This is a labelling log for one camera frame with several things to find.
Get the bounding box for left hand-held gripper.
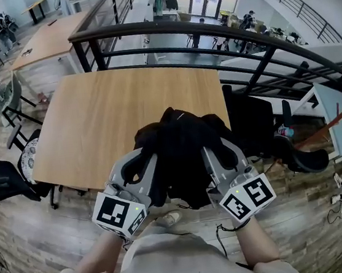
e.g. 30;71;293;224
84;145;168;240

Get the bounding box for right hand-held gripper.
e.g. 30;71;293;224
198;131;280;225

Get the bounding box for black clothing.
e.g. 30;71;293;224
128;98;246;217

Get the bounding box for person's left forearm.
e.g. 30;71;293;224
69;226;136;273

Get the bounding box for person's right forearm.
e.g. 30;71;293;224
233;213;282;271

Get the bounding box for black office chair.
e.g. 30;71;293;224
221;72;331;184

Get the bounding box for black chair with patterned cushion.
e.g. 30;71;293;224
3;118;63;215

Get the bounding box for green plastic chair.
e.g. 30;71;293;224
0;68;40;130

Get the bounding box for person's beige shoe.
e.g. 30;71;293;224
153;209;184;230

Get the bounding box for person's light grey shirt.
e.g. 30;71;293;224
28;207;305;273

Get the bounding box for orange rod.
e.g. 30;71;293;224
288;93;342;150

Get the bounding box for light blue panel desk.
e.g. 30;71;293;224
288;79;342;168

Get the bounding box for black curved metal railing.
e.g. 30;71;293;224
66;0;342;130

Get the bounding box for long wooden table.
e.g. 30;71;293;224
3;9;95;72

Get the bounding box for clothes rack with garments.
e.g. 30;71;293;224
152;0;181;15

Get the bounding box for small wooden desk black legs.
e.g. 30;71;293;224
19;0;50;27

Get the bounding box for black wrist strap cord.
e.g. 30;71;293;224
214;217;256;261

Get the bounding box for glass balustrade with black rail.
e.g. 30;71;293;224
72;0;153;52

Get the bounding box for black sloped wall railing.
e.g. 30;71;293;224
266;0;342;56

